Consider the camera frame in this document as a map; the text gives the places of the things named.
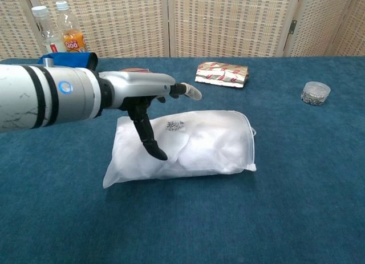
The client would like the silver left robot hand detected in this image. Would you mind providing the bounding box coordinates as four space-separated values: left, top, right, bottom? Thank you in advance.
98 71 202 161

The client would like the white garment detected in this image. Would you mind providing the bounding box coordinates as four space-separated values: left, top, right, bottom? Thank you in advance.
148 115 256 176

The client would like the translucent white plastic bag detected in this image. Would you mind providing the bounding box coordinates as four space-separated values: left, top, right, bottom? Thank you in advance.
102 109 257 189

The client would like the red card on coaster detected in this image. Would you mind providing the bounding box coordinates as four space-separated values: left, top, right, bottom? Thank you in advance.
119 67 151 74

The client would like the blue towel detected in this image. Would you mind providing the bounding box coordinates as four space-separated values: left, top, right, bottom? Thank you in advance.
38 52 99 72

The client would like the orange juice bottle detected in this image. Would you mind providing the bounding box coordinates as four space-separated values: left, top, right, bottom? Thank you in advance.
55 1 88 53

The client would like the clear water bottle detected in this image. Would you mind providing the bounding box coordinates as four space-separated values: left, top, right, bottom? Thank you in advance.
31 6 66 54

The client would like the woven folding screen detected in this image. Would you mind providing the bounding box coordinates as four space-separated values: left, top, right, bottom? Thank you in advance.
0 0 365 59

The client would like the small clear round jar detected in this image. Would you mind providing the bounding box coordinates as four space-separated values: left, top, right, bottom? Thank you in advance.
301 81 331 107

